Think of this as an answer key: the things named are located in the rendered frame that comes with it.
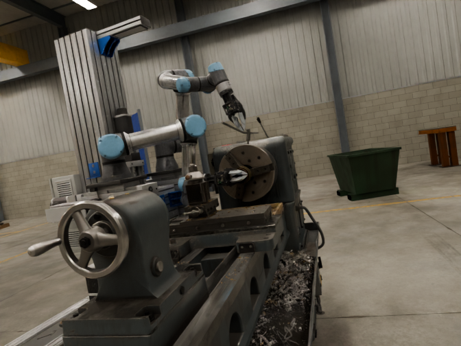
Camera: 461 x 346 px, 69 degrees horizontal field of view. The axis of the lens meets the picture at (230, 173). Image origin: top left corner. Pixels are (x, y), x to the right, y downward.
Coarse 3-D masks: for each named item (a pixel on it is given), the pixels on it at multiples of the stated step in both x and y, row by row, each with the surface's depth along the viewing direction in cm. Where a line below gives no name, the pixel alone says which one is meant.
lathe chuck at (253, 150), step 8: (248, 144) 185; (232, 152) 186; (240, 152) 185; (248, 152) 184; (256, 152) 183; (264, 152) 181; (224, 160) 188; (240, 160) 185; (248, 160) 184; (256, 160) 183; (264, 160) 182; (272, 160) 184; (224, 168) 188; (232, 176) 187; (256, 176) 184; (264, 176) 183; (272, 176) 181; (248, 184) 185; (256, 184) 184; (264, 184) 183; (272, 184) 182; (232, 192) 188; (248, 192) 186; (256, 192) 185; (264, 192) 183; (248, 200) 186
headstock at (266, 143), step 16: (240, 144) 203; (256, 144) 199; (272, 144) 196; (288, 144) 221; (288, 160) 198; (288, 176) 196; (224, 192) 206; (272, 192) 198; (288, 192) 196; (224, 208) 207
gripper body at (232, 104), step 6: (228, 90) 167; (222, 96) 166; (228, 96) 168; (228, 102) 165; (234, 102) 166; (228, 108) 167; (234, 108) 165; (240, 108) 170; (228, 114) 168; (234, 114) 172
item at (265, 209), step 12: (216, 216) 129; (228, 216) 125; (240, 216) 123; (252, 216) 122; (264, 216) 121; (180, 228) 130; (192, 228) 129; (204, 228) 128; (216, 228) 126; (228, 228) 125
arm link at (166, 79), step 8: (168, 72) 201; (160, 80) 196; (168, 80) 187; (176, 80) 172; (184, 80) 169; (192, 80) 171; (168, 88) 200; (176, 88) 173; (184, 88) 169; (192, 88) 171; (200, 88) 174
